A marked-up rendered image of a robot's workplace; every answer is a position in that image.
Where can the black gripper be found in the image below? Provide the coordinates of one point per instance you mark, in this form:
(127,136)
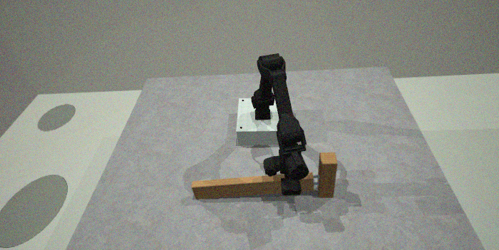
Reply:
(289,185)

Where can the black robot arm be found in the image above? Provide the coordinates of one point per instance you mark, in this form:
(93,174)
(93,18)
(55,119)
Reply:
(289,133)

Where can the wooden post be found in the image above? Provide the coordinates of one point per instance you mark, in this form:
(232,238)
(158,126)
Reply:
(327,174)

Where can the wooden side rail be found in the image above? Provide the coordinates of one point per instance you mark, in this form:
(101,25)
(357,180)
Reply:
(241,186)

